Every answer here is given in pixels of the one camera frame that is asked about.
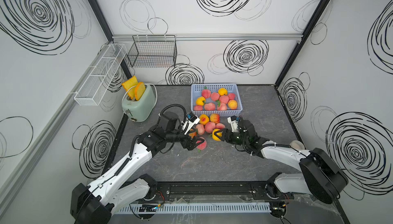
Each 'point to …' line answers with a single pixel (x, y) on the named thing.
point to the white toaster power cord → (145, 85)
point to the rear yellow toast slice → (131, 82)
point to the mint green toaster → (139, 110)
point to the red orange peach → (222, 106)
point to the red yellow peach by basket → (214, 118)
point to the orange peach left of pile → (193, 134)
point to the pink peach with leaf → (220, 126)
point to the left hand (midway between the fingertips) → (198, 135)
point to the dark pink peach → (197, 108)
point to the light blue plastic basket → (197, 98)
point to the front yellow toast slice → (139, 90)
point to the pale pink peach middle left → (200, 129)
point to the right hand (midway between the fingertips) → (217, 135)
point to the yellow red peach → (203, 119)
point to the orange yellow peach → (232, 104)
